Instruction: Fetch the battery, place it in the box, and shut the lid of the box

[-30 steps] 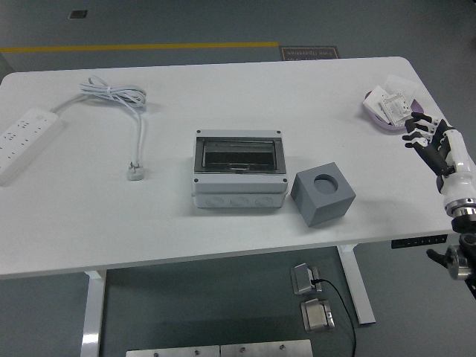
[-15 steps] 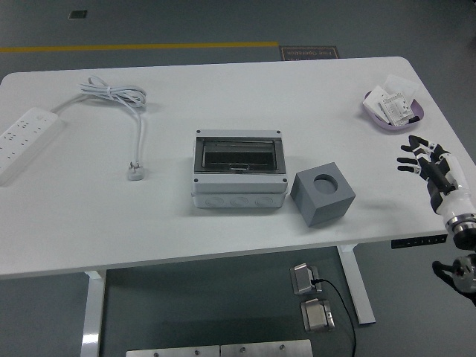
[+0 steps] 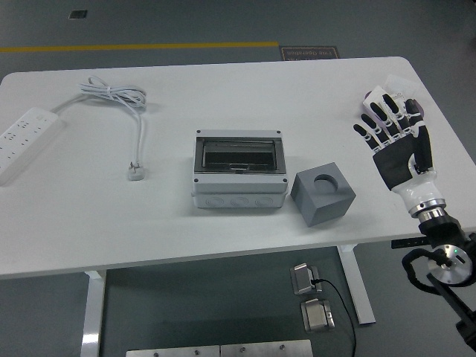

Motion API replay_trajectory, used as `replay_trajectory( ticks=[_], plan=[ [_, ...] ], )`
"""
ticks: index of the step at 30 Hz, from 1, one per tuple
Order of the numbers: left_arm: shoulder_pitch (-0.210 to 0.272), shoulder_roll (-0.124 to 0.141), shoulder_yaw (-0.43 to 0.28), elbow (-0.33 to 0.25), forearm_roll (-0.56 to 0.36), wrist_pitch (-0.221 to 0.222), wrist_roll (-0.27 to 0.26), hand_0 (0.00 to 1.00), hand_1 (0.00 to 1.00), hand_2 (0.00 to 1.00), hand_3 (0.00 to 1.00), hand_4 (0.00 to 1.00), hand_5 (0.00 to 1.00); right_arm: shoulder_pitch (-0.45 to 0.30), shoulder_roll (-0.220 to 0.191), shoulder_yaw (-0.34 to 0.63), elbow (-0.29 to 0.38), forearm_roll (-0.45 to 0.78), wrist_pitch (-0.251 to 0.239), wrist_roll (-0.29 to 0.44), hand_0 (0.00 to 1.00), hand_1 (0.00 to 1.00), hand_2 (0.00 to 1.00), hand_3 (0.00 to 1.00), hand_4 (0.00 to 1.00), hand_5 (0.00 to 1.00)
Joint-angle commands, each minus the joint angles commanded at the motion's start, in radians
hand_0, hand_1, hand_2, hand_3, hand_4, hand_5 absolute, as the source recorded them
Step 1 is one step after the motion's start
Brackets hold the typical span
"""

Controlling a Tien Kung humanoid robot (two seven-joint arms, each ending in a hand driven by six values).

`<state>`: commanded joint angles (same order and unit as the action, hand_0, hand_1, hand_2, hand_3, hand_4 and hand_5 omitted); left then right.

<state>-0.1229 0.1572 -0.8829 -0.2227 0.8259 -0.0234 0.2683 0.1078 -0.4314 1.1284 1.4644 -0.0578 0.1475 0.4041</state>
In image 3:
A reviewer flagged black desk control panel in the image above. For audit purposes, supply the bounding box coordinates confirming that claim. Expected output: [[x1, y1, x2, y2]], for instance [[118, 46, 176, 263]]
[[392, 237, 428, 249]]

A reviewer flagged metal floor plate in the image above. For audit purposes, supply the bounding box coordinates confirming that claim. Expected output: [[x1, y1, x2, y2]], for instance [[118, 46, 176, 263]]
[[125, 344, 221, 357], [219, 338, 313, 357]]

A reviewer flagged small white carton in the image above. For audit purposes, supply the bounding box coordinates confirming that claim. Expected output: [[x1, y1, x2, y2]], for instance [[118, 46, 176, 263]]
[[363, 85, 390, 109]]

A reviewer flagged white power cable with plug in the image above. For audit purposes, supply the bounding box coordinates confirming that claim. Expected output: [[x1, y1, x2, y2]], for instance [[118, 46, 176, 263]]
[[50, 76, 148, 182]]

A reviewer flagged white socket module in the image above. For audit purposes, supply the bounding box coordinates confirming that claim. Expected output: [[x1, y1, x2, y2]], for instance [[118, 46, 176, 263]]
[[378, 91, 410, 127]]

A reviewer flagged white power strip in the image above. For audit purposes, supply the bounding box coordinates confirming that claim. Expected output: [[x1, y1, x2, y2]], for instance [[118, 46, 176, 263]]
[[0, 106, 65, 186]]

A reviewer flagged grey block holder with hole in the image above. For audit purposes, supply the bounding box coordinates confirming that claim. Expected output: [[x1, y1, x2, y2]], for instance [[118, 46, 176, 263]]
[[289, 161, 357, 228]]

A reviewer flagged grey plastic junction box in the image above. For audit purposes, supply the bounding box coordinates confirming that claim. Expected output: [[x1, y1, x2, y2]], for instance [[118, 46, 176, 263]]
[[191, 128, 290, 209]]

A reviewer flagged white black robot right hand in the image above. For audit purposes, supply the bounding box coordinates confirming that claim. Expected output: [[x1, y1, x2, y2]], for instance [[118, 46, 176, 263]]
[[352, 92, 446, 216]]

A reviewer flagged dark floor sign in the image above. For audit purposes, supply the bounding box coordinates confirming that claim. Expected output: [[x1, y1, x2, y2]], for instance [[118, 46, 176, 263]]
[[279, 46, 341, 61]]

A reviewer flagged clear plastic bag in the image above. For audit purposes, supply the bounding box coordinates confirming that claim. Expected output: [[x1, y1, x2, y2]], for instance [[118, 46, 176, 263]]
[[382, 74, 419, 98]]

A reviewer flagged thin black floor cable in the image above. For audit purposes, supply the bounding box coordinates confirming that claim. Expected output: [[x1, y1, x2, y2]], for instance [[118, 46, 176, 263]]
[[312, 277, 358, 357]]

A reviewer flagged purple tray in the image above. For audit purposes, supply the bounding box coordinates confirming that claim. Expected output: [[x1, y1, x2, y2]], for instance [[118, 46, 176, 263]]
[[362, 89, 427, 123]]

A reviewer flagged transparent hinged box lid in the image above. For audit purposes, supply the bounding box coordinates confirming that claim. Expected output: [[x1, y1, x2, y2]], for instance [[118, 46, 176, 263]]
[[196, 135, 286, 175]]

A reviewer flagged open metal floor socket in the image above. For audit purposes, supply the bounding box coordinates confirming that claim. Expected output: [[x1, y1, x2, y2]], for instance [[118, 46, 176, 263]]
[[300, 298, 335, 332], [289, 263, 324, 296]]

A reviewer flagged white table leg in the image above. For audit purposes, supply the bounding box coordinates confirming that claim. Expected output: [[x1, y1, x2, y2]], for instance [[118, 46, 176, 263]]
[[337, 245, 376, 327], [80, 270, 108, 357]]

